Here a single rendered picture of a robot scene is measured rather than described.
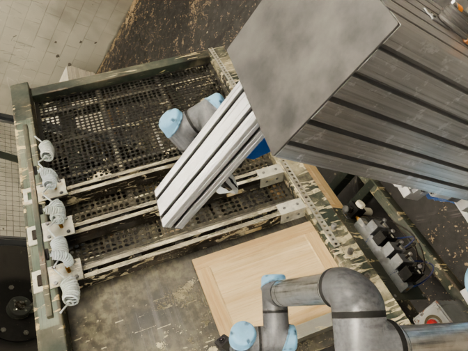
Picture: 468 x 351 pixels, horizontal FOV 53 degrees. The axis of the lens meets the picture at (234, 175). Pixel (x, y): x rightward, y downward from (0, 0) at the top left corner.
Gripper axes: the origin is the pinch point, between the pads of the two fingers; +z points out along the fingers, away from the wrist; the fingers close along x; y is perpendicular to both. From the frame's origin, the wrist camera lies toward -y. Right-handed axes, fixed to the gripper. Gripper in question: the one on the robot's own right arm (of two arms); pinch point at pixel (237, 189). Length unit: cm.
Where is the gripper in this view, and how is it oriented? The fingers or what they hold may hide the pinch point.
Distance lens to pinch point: 151.2
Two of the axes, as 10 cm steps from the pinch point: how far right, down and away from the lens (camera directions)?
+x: -0.7, 7.4, -6.7
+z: 5.0, 6.1, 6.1
